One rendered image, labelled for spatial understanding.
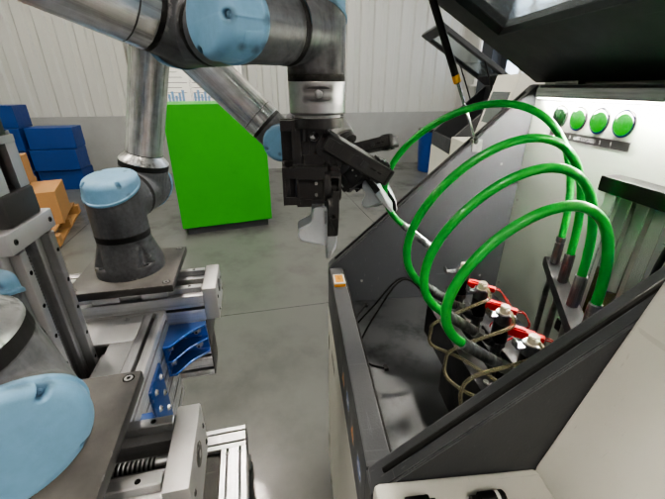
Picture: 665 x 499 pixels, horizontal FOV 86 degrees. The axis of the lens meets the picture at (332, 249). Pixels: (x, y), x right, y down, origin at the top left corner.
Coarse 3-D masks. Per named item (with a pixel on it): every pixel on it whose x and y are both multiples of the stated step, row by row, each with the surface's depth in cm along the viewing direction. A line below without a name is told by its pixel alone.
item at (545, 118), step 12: (468, 108) 69; (480, 108) 69; (516, 108) 67; (528, 108) 66; (444, 120) 71; (552, 120) 66; (420, 132) 74; (552, 132) 67; (408, 144) 75; (396, 156) 77; (564, 156) 68; (396, 216) 82; (564, 216) 72; (564, 228) 73; (564, 240) 73
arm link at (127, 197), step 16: (96, 176) 78; (112, 176) 78; (128, 176) 78; (96, 192) 74; (112, 192) 75; (128, 192) 77; (144, 192) 84; (96, 208) 75; (112, 208) 76; (128, 208) 78; (144, 208) 83; (96, 224) 77; (112, 224) 77; (128, 224) 79; (144, 224) 83
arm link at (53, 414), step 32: (0, 320) 26; (32, 320) 28; (0, 352) 25; (32, 352) 27; (0, 384) 24; (32, 384) 25; (64, 384) 27; (0, 416) 24; (32, 416) 25; (64, 416) 27; (0, 448) 24; (32, 448) 26; (64, 448) 28; (0, 480) 25; (32, 480) 27
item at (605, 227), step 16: (544, 208) 44; (560, 208) 44; (576, 208) 44; (592, 208) 44; (512, 224) 45; (528, 224) 44; (608, 224) 45; (496, 240) 45; (608, 240) 46; (480, 256) 46; (608, 256) 48; (464, 272) 46; (608, 272) 48; (448, 288) 48; (448, 304) 48; (592, 304) 51; (448, 320) 49; (448, 336) 51; (480, 352) 52
